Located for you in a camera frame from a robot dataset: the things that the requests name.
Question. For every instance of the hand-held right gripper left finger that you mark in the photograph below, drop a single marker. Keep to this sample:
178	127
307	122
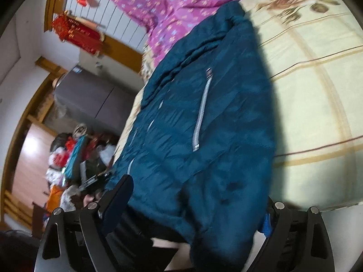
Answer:
119	201

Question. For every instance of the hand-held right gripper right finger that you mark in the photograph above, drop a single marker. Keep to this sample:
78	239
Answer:
266	223

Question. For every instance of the teal puffer jacket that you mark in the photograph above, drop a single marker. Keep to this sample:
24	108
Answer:
212	119

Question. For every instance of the pile of clothes and bags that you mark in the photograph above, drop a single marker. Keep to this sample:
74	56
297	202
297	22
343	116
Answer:
73	153

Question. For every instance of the person's left hand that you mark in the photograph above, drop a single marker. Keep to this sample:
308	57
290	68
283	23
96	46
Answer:
89	199

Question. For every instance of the white plastic bag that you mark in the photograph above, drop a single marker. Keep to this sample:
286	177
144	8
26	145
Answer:
106	153

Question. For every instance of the woven basket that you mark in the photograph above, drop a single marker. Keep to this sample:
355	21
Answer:
80	130

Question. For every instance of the wooden door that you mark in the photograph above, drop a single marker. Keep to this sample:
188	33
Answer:
31	161

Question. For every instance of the grey cabinet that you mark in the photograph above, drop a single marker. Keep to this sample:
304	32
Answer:
93	99

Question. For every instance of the cream floral bed sheet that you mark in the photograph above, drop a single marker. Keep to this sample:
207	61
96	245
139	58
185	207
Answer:
312	104

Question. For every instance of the white slatted radiator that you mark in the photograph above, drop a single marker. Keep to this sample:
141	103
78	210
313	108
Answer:
119	19

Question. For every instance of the small red hanging ornament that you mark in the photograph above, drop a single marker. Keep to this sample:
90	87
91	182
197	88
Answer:
82	0

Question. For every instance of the purple floral quilt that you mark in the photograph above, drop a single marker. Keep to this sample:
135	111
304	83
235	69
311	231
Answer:
158	5

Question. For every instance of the wooden door frame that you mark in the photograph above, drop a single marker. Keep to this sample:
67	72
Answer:
45	63

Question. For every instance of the large red tasselled wall decoration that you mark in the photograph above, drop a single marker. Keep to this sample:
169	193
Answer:
79	34

